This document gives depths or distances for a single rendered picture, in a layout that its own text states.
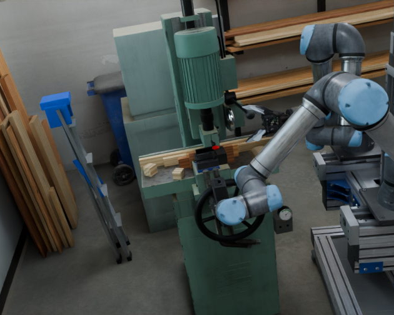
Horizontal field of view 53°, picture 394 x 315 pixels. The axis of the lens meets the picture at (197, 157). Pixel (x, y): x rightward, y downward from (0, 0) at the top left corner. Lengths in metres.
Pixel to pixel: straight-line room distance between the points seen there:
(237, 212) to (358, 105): 0.43
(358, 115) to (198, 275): 1.17
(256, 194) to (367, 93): 0.40
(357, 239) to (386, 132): 0.52
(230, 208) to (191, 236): 0.73
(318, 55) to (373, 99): 0.61
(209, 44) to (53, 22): 2.51
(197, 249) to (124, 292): 0.82
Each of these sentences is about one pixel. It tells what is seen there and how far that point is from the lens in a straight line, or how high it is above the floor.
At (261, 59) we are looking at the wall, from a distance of 4.23.
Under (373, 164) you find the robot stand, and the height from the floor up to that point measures 0.74.
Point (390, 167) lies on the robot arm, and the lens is 1.52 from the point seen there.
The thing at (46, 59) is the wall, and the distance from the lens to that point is 3.99.
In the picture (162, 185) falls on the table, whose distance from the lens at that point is 1.68.
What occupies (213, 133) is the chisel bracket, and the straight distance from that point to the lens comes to 1.73.
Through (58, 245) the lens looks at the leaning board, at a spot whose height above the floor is 0.07.
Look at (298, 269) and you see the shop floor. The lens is 2.52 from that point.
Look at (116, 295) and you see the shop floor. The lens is 2.56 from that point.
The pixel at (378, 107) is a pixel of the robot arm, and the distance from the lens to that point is 1.15.
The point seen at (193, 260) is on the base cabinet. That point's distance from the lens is 1.91.
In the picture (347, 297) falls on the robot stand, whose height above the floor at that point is 0.23.
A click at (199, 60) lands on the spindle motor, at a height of 1.37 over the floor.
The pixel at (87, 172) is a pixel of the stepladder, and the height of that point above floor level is 0.71.
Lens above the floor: 1.69
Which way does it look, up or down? 25 degrees down
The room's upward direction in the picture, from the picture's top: 9 degrees counter-clockwise
